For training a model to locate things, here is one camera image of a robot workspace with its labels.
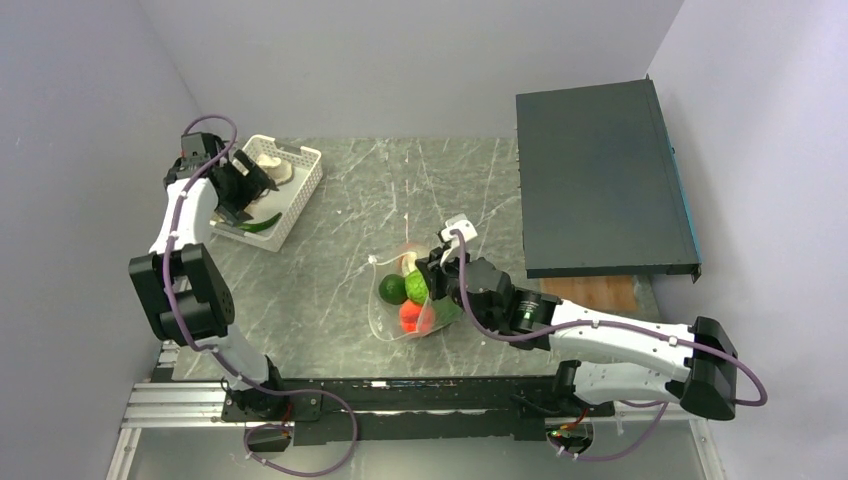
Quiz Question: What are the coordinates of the green lettuce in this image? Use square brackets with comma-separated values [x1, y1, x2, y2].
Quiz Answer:
[431, 297, 464, 330]

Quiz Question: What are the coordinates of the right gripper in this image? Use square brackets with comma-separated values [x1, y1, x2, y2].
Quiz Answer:
[416, 241, 495, 329]

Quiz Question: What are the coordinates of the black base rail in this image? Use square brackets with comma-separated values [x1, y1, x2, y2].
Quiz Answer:
[221, 376, 617, 446]

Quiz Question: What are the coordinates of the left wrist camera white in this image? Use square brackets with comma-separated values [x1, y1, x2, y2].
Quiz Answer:
[171, 132, 225, 178]

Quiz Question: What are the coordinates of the clear zip top bag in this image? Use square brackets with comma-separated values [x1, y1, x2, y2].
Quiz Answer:
[368, 243, 463, 342]

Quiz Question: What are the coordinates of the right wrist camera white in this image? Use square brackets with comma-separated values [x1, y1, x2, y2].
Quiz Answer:
[437, 213, 478, 266]

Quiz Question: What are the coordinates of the green lime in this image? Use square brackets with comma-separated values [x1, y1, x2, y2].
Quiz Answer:
[404, 270, 429, 305]

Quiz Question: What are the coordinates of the dark green metal box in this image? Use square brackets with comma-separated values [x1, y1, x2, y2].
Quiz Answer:
[515, 78, 702, 279]

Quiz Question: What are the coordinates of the green chili pepper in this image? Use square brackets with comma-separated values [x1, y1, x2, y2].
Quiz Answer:
[238, 212, 283, 233]

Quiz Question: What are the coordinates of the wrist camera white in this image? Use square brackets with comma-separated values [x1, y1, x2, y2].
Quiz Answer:
[437, 213, 478, 266]
[171, 132, 225, 178]

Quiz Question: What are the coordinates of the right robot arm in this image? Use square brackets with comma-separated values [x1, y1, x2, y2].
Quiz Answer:
[415, 248, 742, 421]

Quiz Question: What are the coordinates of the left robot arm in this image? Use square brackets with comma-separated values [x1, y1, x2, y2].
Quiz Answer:
[128, 152, 288, 420]

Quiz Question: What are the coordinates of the white mushroom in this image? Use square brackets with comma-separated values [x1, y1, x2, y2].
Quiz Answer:
[255, 153, 294, 187]

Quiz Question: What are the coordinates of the white perforated plastic basket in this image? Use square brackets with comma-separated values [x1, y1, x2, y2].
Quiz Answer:
[210, 134, 323, 252]

